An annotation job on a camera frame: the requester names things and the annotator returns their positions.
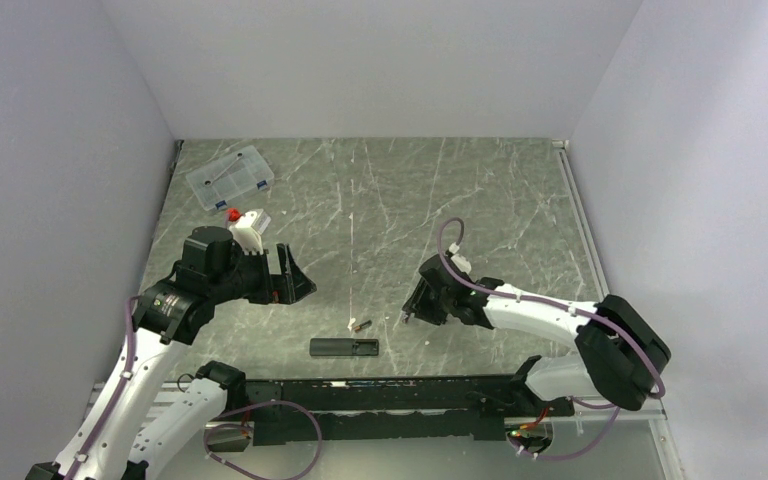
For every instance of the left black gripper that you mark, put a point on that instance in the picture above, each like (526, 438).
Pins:
(273, 287)

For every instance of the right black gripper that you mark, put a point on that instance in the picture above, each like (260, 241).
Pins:
(418, 304)

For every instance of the black remote control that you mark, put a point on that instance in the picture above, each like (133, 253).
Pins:
(343, 347)

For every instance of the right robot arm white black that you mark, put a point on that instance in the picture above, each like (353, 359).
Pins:
(614, 354)

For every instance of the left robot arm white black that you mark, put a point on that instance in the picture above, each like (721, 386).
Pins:
(115, 441)

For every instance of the black gold AAA battery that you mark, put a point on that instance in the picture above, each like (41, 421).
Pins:
(362, 326)

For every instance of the clear plastic organizer box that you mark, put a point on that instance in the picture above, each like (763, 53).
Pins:
(240, 173)

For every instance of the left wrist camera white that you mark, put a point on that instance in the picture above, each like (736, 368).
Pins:
(247, 229)

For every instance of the aluminium side rail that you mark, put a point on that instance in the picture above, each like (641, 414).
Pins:
(560, 152)

